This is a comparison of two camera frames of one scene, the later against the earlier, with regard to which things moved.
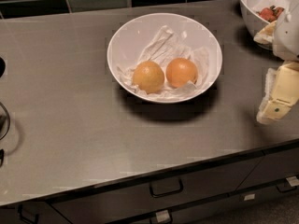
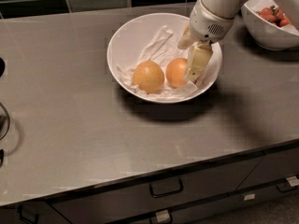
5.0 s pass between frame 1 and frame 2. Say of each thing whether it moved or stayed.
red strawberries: stayed
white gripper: moved
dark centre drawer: stayed
